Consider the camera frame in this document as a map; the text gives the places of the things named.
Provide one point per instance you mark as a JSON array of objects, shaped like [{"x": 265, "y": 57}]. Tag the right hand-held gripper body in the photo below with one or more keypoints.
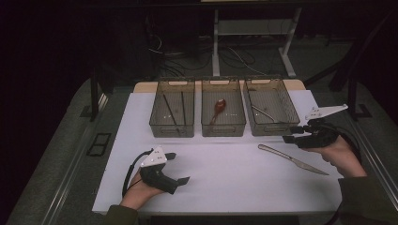
[{"x": 319, "y": 136}]

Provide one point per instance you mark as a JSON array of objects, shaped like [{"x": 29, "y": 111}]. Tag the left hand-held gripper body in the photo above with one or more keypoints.
[{"x": 156, "y": 178}]

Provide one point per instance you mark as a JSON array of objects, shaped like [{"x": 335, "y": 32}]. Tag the metal knife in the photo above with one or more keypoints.
[{"x": 291, "y": 159}]

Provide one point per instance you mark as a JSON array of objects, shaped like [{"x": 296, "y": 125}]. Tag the smoky transparent plastic bin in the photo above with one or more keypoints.
[
  {"x": 269, "y": 129},
  {"x": 172, "y": 131},
  {"x": 222, "y": 130}
]

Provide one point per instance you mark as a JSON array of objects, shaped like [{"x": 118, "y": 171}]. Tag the black chopstick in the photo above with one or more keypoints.
[
  {"x": 183, "y": 108},
  {"x": 170, "y": 111}
]

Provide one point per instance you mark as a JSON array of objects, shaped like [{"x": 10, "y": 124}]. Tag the brown wooden spoon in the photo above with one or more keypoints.
[{"x": 220, "y": 104}]

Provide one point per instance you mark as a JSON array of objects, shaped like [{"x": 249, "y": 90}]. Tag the person's left hand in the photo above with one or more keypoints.
[{"x": 137, "y": 193}]

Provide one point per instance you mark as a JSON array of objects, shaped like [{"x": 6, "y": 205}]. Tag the person's right hand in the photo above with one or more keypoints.
[{"x": 342, "y": 159}]

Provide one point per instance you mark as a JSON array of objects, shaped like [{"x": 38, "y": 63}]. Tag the black metal stand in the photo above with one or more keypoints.
[
  {"x": 94, "y": 93},
  {"x": 352, "y": 97}
]

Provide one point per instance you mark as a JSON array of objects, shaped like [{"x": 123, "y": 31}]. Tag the metal floor rail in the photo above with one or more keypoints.
[
  {"x": 67, "y": 175},
  {"x": 380, "y": 162}
]

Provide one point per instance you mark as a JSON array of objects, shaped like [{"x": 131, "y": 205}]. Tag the white metal desk frame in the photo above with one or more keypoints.
[{"x": 216, "y": 47}]

